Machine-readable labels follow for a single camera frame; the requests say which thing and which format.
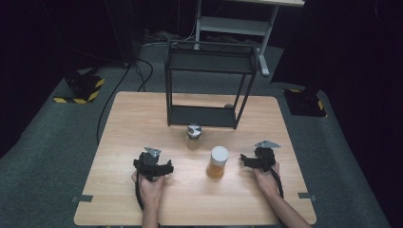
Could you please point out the small grey round knob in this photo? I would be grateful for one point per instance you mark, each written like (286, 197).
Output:
(228, 106)

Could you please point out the grey tape strip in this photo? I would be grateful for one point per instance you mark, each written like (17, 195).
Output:
(306, 196)
(83, 198)

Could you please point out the black metal shelf rack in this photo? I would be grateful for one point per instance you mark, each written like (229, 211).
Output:
(202, 115)

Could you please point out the white metal desk frame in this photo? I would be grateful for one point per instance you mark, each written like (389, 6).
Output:
(236, 25)

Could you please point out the glass jar with metal lid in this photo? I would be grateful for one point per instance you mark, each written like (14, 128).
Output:
(194, 136)

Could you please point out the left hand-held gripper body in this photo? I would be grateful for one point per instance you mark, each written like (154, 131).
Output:
(149, 163)

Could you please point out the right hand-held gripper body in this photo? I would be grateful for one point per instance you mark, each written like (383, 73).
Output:
(266, 156)

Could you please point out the person's left hand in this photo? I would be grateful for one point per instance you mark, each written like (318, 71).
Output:
(151, 190)

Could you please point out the person's right hand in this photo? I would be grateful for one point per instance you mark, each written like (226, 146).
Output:
(266, 183)

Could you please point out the amber jar with white lid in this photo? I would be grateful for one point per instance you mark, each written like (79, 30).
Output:
(217, 164)

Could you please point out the black stand post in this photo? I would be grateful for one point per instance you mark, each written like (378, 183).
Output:
(125, 31)

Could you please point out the black stand base striped edge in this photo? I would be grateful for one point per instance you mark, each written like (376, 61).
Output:
(304, 103)
(83, 88)

